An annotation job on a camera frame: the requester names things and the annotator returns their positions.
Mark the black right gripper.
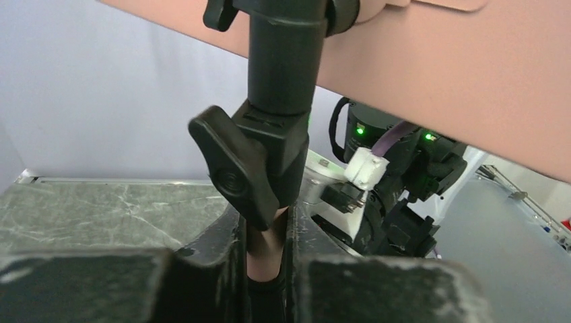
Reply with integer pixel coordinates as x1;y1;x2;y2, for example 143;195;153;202
312;98;468;257

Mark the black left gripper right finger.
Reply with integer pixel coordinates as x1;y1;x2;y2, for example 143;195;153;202
285;203;491;322

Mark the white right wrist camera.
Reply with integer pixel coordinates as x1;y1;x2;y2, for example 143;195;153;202
300;147;390;245

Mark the aluminium rail right edge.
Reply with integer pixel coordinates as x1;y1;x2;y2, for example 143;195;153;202
15;169;212;186

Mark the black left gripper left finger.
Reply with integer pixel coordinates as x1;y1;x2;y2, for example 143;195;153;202
1;209;246;322

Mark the pink perforated music stand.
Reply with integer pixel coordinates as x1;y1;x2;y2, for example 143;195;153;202
98;0;571;323

